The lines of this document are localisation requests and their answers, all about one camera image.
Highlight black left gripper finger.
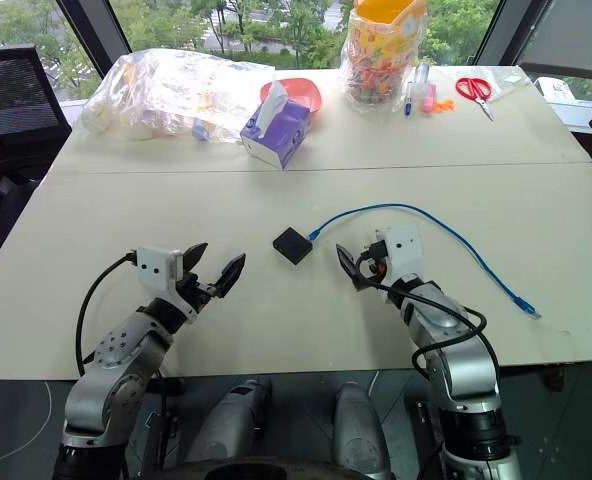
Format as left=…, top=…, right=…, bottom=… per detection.
left=181, top=242, right=210, bottom=275
left=213, top=252, right=248, bottom=300

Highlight red plastic bowl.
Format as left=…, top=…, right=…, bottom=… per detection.
left=260, top=77, right=324, bottom=116

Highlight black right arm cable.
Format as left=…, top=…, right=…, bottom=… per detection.
left=354, top=248, right=488, bottom=382

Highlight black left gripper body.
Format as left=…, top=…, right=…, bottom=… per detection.
left=175, top=272, right=218, bottom=311

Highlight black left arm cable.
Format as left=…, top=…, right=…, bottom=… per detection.
left=74, top=251, right=140, bottom=377

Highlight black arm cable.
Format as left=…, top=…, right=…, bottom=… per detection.
left=74, top=251, right=140, bottom=377
left=354, top=248, right=488, bottom=382

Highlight bag of colourful snacks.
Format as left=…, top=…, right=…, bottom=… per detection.
left=339, top=0, right=428, bottom=116

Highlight grey rounded robot leg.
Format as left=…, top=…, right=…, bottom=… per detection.
left=182, top=376, right=273, bottom=467
left=331, top=381, right=393, bottom=480

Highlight black mesh office chair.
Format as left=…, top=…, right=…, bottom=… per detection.
left=0, top=44, right=73, bottom=182

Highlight blue pen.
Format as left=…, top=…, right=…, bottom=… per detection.
left=403, top=66, right=418, bottom=119

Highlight clear plastic bag with items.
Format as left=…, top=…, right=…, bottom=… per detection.
left=79, top=47, right=278, bottom=145

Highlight red handled scissors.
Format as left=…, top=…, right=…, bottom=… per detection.
left=455, top=75, right=496, bottom=122

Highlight small clear bottle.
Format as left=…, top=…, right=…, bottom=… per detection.
left=412, top=62, right=432, bottom=99

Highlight blue cable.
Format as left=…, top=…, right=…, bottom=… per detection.
left=307, top=202, right=544, bottom=321

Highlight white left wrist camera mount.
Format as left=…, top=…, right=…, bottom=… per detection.
left=135, top=245, right=200, bottom=322

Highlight white box with print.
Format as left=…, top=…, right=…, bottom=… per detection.
left=532, top=76, right=576, bottom=107

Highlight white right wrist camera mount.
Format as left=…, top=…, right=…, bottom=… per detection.
left=374, top=221, right=424, bottom=290

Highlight small clear plastic pouch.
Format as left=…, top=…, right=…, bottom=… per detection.
left=489, top=66, right=533, bottom=90

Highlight dark rounded robot torso edge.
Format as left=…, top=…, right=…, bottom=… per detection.
left=159, top=458, right=378, bottom=480

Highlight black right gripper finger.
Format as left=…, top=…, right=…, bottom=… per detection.
left=335, top=243, right=366, bottom=293

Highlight small black box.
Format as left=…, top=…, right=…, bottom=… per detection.
left=271, top=226, right=314, bottom=266

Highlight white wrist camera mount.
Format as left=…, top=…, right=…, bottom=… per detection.
left=135, top=245, right=200, bottom=322
left=374, top=221, right=424, bottom=290

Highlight dark window frame post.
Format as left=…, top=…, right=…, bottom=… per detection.
left=57, top=0, right=133, bottom=80
left=472, top=0, right=548, bottom=67

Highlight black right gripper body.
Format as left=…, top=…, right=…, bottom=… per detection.
left=357, top=239, right=391, bottom=287

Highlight purple tissue box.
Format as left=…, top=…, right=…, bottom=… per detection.
left=239, top=79, right=313, bottom=172

